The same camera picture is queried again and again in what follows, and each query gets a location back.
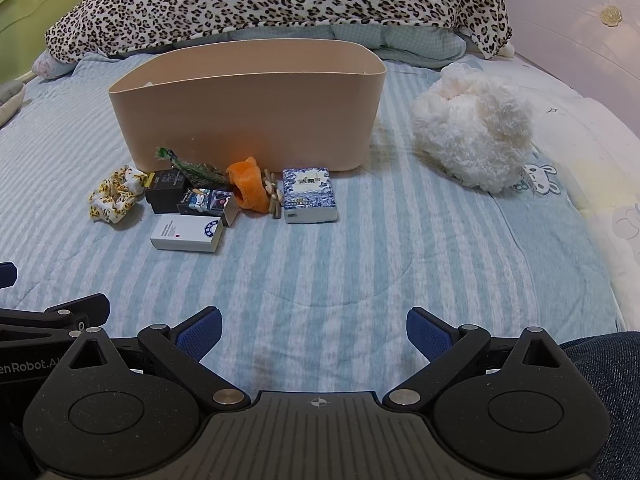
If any small dark printed box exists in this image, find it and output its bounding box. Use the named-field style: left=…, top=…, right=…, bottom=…
left=177, top=187, right=238, bottom=227

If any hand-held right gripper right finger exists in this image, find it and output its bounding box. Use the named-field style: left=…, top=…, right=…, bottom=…
left=382, top=306, right=568, bottom=408

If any white cartoon print pillow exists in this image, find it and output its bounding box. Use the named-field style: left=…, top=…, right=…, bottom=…
left=520, top=57, right=640, bottom=333

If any peacock feather ornament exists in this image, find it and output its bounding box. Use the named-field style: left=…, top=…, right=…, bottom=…
left=155, top=146, right=231, bottom=188

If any person's jeans leg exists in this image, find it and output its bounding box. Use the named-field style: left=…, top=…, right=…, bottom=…
left=557, top=330, right=640, bottom=480

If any black square box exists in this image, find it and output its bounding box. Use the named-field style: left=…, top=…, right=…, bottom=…
left=145, top=170, right=188, bottom=215

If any grey cushion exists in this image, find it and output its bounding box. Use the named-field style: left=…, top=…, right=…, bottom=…
left=0, top=80, right=27, bottom=127

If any white fluffy plush toy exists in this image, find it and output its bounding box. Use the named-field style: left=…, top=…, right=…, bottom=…
left=411, top=62, right=535, bottom=193

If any yellow floral hair scrunchie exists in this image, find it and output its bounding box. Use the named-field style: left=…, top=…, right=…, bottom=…
left=89, top=165, right=148, bottom=225

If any blue striped bed blanket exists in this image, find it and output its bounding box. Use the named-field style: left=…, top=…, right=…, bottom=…
left=0, top=52, right=621, bottom=401

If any orange plush hair clip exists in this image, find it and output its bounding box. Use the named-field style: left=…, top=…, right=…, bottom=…
left=226, top=157, right=271, bottom=214

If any pink floral pillow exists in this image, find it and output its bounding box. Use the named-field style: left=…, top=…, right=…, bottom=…
left=32, top=51, right=76, bottom=80

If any blue white tissue pack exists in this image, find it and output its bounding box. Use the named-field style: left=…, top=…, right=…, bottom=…
left=281, top=167, right=338, bottom=225

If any pink padded headboard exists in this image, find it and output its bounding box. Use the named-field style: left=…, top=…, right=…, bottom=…
left=500, top=0, right=640, bottom=131

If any beige plastic storage bin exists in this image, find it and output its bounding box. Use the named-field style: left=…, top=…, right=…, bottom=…
left=107, top=37, right=387, bottom=173

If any green plastic storage box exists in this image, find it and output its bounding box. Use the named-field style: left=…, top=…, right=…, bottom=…
left=0, top=0, right=101, bottom=86

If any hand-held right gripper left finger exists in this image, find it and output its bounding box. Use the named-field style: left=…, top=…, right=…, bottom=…
left=65, top=306, right=251, bottom=411

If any white rectangular box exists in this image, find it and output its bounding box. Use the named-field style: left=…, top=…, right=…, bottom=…
left=151, top=213, right=224, bottom=253

